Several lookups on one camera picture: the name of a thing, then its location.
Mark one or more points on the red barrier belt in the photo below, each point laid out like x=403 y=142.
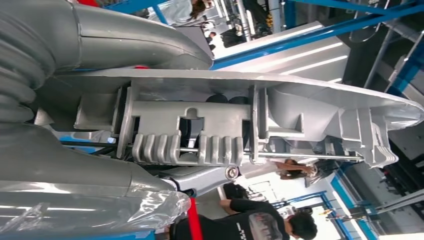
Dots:
x=194 y=218

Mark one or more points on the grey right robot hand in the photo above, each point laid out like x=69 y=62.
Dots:
x=66 y=155

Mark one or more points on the person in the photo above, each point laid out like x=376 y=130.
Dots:
x=175 y=11
x=291 y=167
x=232 y=225

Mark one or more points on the blue metal shelf rack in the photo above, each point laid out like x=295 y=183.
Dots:
x=298 y=41

